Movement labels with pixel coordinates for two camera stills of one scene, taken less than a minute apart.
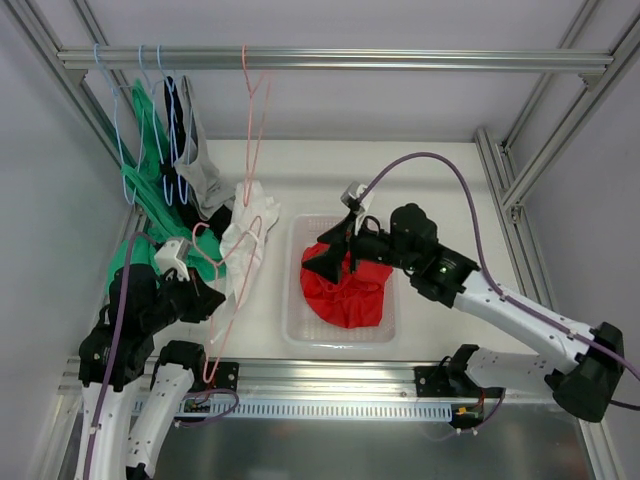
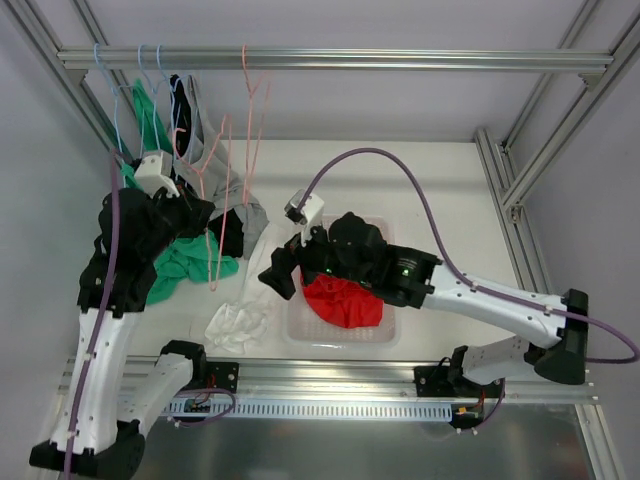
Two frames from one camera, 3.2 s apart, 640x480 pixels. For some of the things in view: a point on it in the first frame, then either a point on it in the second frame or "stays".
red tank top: x=356 y=300 stays
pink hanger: x=212 y=366 -> x=179 y=131
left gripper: x=189 y=295 -> x=189 y=211
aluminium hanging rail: x=337 y=58 stays
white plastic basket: x=300 y=327 stays
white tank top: x=243 y=242 -> x=239 y=327
